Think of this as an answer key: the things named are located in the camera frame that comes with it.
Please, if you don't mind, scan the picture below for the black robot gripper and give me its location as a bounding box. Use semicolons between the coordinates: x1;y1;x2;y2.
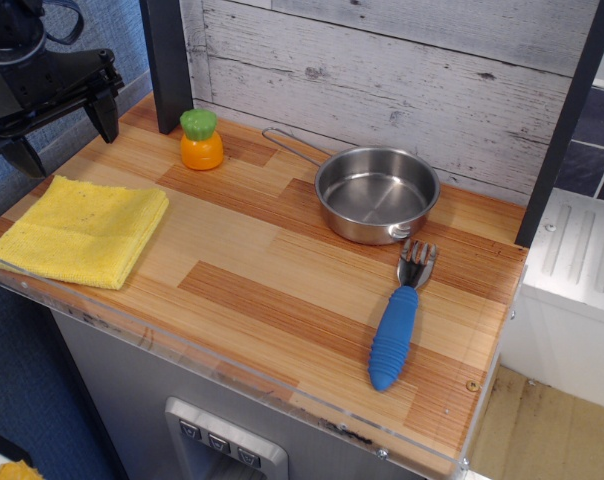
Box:
0;49;124;178

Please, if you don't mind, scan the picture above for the yellow folded rag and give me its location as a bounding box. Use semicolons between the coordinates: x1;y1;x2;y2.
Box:
0;175;169;290

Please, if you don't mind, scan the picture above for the orange toy carrot green top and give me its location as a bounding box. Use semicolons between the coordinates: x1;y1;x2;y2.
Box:
180;109;224;170

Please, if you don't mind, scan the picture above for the clear acrylic table guard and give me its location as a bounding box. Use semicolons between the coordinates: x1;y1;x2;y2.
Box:
0;255;518;479

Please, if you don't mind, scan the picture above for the stainless steel pan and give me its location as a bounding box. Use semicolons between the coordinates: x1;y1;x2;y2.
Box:
262;127;441;245

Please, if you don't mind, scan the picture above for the yellow object at corner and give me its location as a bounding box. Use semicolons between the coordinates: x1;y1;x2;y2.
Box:
0;461;44;480

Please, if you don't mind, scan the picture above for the grey toy fridge dispenser panel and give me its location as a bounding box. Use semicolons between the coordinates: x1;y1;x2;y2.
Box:
165;397;289;479

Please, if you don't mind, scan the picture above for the white plastic cabinet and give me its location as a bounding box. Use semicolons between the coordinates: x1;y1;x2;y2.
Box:
501;189;604;406

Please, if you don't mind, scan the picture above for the black cable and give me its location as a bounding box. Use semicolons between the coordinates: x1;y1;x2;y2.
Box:
40;0;85;46

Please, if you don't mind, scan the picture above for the dark grey left post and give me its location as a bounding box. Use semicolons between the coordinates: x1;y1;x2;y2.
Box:
139;0;193;134

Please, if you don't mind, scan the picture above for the dark grey post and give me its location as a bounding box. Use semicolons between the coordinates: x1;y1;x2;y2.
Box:
139;0;193;134
515;0;604;248

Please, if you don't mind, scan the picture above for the blue handled metal fork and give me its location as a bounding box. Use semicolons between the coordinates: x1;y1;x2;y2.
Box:
368;239;437;391

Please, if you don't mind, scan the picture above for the dark grey right post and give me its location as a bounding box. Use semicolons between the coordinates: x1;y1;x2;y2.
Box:
515;0;604;248

